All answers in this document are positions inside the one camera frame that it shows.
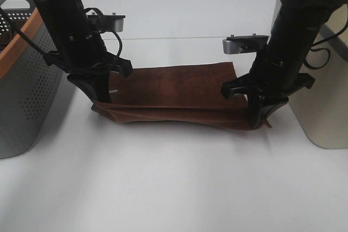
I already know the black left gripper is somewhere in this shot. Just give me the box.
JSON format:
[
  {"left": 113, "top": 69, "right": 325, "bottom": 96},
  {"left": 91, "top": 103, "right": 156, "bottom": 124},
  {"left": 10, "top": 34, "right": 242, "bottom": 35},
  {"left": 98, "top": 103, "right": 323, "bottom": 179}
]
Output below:
[{"left": 45, "top": 29, "right": 133, "bottom": 103}]

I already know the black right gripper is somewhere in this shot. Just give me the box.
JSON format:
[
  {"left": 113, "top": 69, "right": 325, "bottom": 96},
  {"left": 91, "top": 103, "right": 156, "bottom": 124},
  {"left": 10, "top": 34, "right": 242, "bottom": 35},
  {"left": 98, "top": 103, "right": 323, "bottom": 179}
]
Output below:
[{"left": 221, "top": 45, "right": 315, "bottom": 129}]

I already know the brown towel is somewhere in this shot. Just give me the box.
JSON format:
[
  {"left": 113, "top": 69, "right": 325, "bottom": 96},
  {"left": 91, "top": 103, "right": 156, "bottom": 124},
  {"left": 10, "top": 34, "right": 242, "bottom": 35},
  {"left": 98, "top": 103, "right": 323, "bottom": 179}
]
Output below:
[{"left": 91, "top": 61, "right": 272, "bottom": 132}]

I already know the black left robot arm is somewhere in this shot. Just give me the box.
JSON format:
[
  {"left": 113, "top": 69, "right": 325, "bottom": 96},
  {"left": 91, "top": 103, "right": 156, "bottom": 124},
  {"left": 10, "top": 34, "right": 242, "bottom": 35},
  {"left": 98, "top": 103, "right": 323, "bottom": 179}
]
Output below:
[{"left": 33, "top": 0, "right": 133, "bottom": 103}]

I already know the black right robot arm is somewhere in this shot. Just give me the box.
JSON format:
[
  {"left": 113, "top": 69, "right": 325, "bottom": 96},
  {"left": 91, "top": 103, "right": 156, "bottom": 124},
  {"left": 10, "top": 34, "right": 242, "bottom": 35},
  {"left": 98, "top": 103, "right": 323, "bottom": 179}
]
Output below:
[{"left": 221, "top": 0, "right": 347, "bottom": 128}]

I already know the grey perforated basket orange rim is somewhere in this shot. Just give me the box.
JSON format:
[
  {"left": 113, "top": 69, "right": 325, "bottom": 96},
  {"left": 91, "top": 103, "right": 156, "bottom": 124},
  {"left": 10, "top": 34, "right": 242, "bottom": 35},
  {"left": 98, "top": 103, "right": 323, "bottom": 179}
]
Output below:
[{"left": 1, "top": 0, "right": 62, "bottom": 159}]

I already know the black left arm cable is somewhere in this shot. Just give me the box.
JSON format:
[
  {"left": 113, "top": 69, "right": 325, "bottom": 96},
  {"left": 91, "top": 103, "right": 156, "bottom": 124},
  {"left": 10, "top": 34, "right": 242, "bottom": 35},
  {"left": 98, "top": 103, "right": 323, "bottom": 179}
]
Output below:
[{"left": 0, "top": 6, "right": 123, "bottom": 67}]

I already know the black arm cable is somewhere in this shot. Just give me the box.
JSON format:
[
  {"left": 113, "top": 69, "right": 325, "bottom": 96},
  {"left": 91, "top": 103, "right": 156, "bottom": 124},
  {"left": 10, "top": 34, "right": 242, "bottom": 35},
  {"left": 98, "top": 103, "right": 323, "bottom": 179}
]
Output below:
[
  {"left": 303, "top": 20, "right": 348, "bottom": 70},
  {"left": 0, "top": 6, "right": 123, "bottom": 67}
]

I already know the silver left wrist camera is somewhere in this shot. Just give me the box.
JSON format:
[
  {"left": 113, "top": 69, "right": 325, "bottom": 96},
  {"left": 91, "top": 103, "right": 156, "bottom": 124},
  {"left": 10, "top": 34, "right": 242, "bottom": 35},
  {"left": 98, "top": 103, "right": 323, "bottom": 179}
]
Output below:
[{"left": 88, "top": 13, "right": 125, "bottom": 33}]

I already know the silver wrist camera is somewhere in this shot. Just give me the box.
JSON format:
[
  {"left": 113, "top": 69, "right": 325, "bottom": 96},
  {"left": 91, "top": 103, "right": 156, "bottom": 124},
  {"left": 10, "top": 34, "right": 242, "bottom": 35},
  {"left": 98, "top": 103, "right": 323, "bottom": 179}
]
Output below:
[
  {"left": 88, "top": 13, "right": 125, "bottom": 33},
  {"left": 222, "top": 34, "right": 269, "bottom": 54}
]

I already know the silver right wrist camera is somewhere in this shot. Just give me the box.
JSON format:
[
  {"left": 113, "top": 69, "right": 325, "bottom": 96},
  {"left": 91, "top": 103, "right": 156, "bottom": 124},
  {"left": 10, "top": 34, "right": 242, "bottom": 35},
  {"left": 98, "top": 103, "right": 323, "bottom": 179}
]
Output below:
[{"left": 222, "top": 34, "right": 269, "bottom": 54}]

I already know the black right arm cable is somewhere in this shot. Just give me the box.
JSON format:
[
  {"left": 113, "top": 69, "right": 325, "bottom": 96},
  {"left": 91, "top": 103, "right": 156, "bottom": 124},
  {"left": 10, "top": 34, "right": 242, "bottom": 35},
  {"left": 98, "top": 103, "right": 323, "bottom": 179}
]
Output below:
[{"left": 303, "top": 20, "right": 348, "bottom": 70}]

